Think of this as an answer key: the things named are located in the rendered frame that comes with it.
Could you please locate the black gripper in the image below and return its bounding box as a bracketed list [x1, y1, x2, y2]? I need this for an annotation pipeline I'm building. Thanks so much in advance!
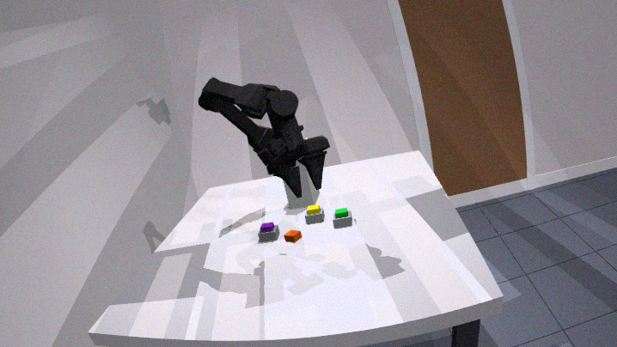
[266, 122, 330, 198]

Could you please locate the yellow button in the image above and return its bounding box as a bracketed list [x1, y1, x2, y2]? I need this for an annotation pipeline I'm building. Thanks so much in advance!
[305, 204, 325, 224]

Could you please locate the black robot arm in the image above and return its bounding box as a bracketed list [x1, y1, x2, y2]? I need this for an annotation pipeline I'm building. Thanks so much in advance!
[198, 77, 298, 165]

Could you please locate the orange block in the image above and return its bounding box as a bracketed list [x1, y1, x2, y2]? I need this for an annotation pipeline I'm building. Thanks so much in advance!
[284, 230, 302, 243]

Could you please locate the green button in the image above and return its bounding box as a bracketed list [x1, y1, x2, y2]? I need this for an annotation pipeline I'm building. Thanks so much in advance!
[333, 207, 352, 229]

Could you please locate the purple button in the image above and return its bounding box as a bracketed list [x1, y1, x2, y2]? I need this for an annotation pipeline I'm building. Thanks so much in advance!
[258, 222, 280, 242]

